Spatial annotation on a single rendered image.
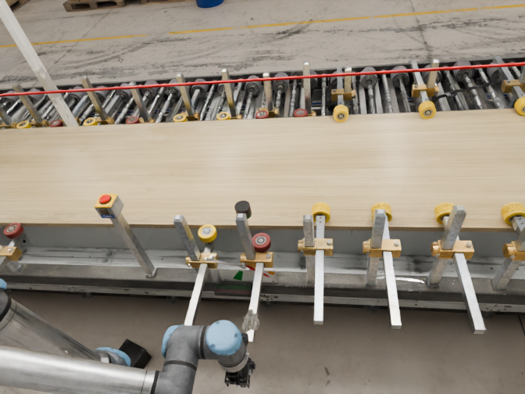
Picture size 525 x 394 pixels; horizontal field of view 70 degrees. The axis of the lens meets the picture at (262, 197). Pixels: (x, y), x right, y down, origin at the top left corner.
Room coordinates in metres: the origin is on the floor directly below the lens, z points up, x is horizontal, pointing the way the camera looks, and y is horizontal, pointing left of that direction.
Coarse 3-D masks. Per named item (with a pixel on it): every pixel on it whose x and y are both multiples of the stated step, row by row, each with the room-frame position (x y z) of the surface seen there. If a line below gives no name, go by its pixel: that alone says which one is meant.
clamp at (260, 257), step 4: (256, 252) 0.95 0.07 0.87; (264, 252) 0.94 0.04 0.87; (268, 252) 0.94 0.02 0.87; (272, 252) 0.94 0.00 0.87; (244, 256) 0.94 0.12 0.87; (256, 256) 0.93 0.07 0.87; (260, 256) 0.92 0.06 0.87; (264, 256) 0.92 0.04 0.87; (272, 256) 0.92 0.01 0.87; (244, 260) 0.93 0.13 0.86; (248, 260) 0.92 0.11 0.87; (252, 260) 0.91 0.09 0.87; (256, 260) 0.91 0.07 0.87; (260, 260) 0.90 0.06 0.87; (264, 260) 0.90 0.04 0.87; (268, 260) 0.90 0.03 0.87; (272, 260) 0.90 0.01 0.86; (248, 264) 0.92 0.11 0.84; (252, 264) 0.91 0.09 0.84; (264, 264) 0.90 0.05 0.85; (268, 264) 0.89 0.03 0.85; (272, 264) 0.89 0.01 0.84
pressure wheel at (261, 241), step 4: (256, 236) 1.00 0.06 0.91; (260, 236) 1.00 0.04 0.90; (264, 236) 1.00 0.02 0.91; (268, 236) 0.99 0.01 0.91; (252, 240) 0.99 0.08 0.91; (256, 240) 0.99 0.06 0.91; (260, 240) 0.98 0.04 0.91; (264, 240) 0.98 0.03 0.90; (268, 240) 0.97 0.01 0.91; (256, 244) 0.96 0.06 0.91; (260, 244) 0.96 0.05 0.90; (264, 244) 0.96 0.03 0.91; (268, 244) 0.95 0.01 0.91; (256, 248) 0.95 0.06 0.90; (260, 248) 0.94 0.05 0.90; (264, 248) 0.94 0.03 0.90; (268, 248) 0.95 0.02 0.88; (260, 252) 0.94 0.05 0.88
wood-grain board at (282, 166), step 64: (64, 128) 2.18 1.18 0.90; (128, 128) 2.04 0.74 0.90; (192, 128) 1.91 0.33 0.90; (256, 128) 1.78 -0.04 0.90; (320, 128) 1.67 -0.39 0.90; (384, 128) 1.56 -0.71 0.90; (448, 128) 1.47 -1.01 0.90; (512, 128) 1.37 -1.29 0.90; (0, 192) 1.65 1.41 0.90; (64, 192) 1.54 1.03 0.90; (128, 192) 1.45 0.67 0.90; (192, 192) 1.36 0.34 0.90; (256, 192) 1.27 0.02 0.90; (320, 192) 1.19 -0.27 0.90; (384, 192) 1.12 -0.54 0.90; (448, 192) 1.05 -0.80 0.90; (512, 192) 0.98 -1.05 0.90
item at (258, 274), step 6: (258, 264) 0.89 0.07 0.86; (258, 270) 0.86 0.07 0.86; (258, 276) 0.84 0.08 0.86; (258, 282) 0.81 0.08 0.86; (252, 288) 0.79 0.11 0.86; (258, 288) 0.78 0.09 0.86; (252, 294) 0.76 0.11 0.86; (258, 294) 0.76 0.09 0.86; (252, 300) 0.74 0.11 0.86; (258, 300) 0.73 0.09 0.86; (252, 306) 0.71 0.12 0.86; (258, 306) 0.71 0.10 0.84; (252, 330) 0.62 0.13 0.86; (252, 336) 0.59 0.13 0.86; (252, 342) 0.58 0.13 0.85
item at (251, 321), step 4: (248, 312) 0.69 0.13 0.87; (252, 312) 0.69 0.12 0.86; (244, 316) 0.67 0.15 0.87; (248, 316) 0.67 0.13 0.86; (252, 316) 0.66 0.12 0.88; (256, 316) 0.67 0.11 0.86; (244, 320) 0.66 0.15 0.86; (248, 320) 0.66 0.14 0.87; (252, 320) 0.65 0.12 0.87; (256, 320) 0.65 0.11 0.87; (244, 324) 0.64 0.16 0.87; (248, 324) 0.64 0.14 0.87; (252, 324) 0.64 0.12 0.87; (256, 324) 0.63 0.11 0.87; (244, 328) 0.63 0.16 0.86; (248, 328) 0.62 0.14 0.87; (252, 328) 0.62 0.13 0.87; (256, 328) 0.62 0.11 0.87
